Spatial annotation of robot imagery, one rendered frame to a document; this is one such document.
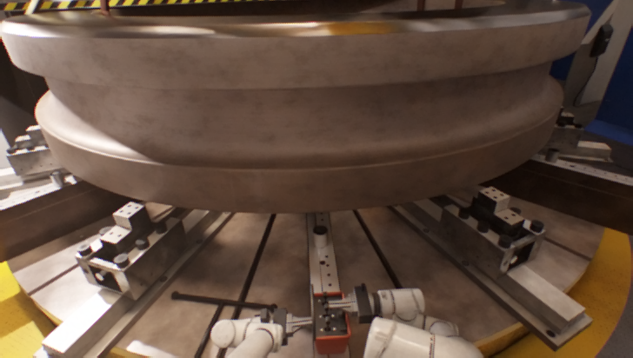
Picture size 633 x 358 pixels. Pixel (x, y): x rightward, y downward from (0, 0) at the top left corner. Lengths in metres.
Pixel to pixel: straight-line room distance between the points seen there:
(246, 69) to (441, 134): 1.09
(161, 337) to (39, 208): 1.39
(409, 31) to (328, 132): 0.59
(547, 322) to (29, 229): 3.27
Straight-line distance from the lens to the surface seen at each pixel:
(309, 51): 1.38
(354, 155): 1.65
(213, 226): 2.55
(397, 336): 0.84
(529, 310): 2.20
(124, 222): 2.07
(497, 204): 2.08
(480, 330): 2.08
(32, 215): 2.99
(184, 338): 2.03
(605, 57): 7.57
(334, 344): 1.34
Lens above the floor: 1.90
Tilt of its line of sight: 28 degrees down
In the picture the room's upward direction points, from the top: 1 degrees counter-clockwise
